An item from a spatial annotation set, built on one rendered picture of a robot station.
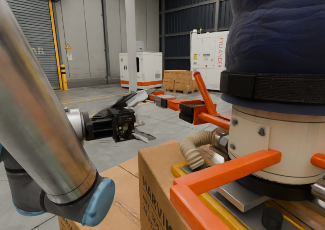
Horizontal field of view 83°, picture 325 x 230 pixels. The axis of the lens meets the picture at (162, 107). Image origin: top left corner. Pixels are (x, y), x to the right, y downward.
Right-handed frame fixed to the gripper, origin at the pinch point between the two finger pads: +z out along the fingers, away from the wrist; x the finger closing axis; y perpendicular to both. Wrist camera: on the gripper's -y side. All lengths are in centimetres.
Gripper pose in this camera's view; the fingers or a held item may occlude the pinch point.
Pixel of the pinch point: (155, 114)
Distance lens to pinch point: 54.8
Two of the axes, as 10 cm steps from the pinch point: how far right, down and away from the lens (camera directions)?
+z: 8.9, -1.1, 4.4
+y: 4.6, 2.2, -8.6
